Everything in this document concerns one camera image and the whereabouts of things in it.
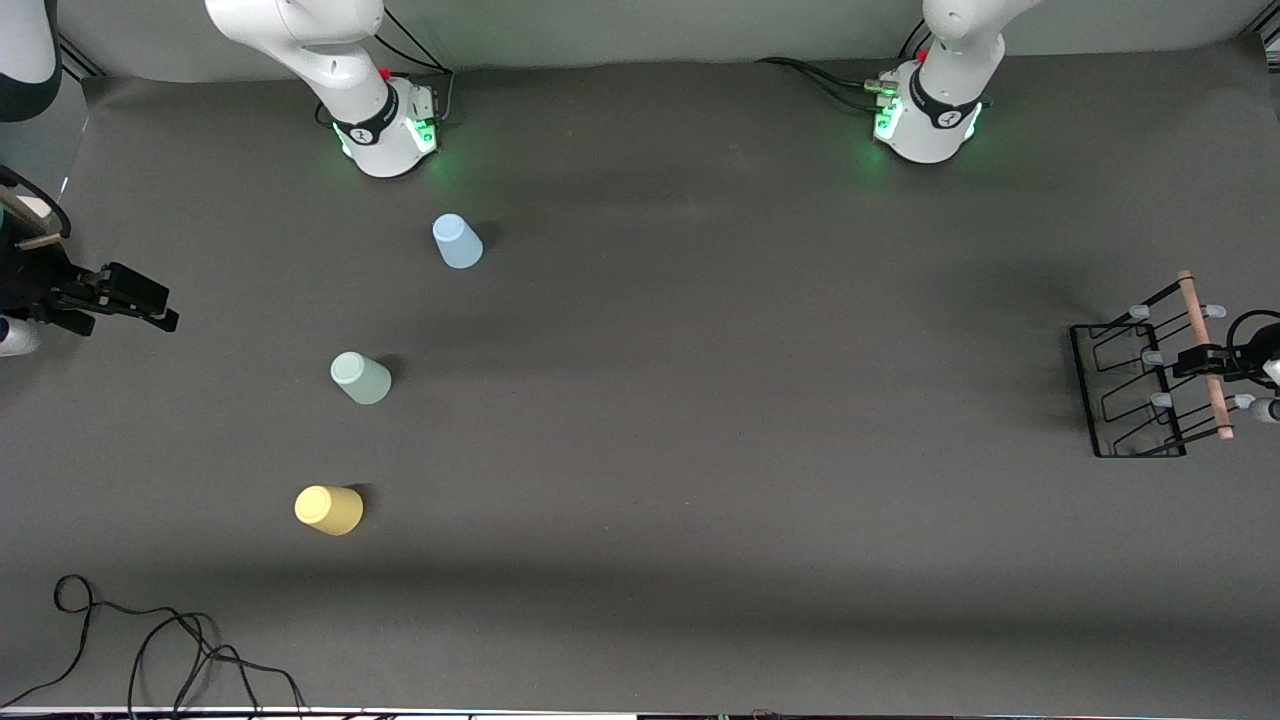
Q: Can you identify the black wire cup holder rack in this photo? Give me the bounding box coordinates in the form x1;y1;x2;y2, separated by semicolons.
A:
1070;270;1257;459

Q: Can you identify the pale green plastic cup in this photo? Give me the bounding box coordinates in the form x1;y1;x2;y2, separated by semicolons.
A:
330;351;393;406

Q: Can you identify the yellow plastic cup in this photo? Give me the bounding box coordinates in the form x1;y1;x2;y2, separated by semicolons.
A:
294;485;365;537

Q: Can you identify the light blue plastic cup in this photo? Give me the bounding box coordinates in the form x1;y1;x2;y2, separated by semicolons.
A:
432;213;484;270

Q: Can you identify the beige box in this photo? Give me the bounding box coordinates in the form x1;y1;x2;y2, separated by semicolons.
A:
0;190;66;251

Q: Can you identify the dark metal frame rail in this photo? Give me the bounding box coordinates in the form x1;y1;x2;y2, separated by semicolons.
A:
55;35;106;81

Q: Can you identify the thin black loose cable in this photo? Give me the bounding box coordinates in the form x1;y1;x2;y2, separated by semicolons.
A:
0;573;306;716

